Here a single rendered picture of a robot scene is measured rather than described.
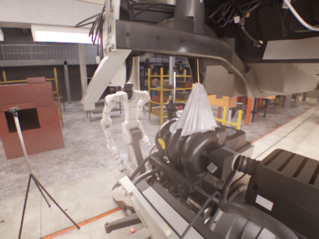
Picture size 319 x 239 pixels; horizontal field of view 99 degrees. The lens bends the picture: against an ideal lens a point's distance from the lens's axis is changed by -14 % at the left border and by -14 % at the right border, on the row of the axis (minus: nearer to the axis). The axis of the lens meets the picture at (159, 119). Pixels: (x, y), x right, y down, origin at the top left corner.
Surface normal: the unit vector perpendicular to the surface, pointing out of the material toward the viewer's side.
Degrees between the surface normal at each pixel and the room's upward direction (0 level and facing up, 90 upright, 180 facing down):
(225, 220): 49
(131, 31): 90
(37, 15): 90
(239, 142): 79
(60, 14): 90
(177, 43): 90
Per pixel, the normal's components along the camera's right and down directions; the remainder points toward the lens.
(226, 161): 0.57, 0.22
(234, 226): -0.69, -0.06
